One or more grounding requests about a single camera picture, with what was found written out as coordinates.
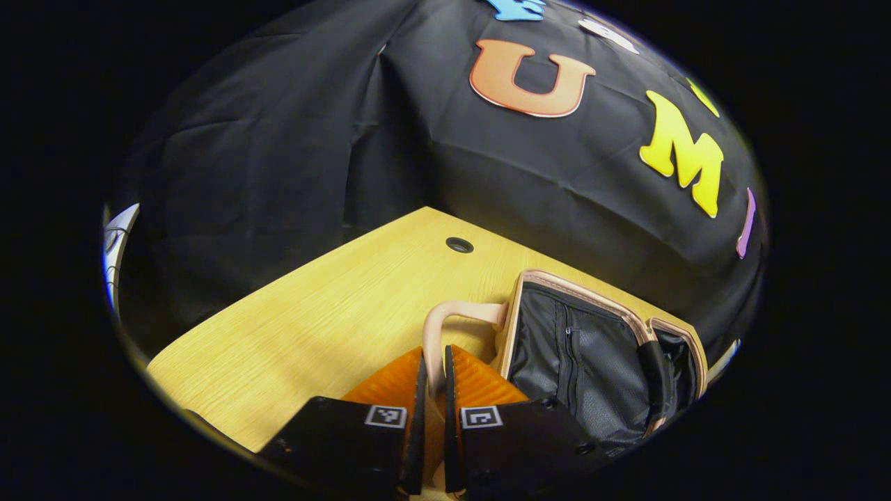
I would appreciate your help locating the black backdrop cloth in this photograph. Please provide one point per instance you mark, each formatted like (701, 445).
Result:
(313, 139)

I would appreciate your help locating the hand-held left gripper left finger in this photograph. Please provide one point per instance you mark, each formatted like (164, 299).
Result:
(416, 431)

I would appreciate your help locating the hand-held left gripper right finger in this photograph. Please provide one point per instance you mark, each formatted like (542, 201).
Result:
(451, 431)

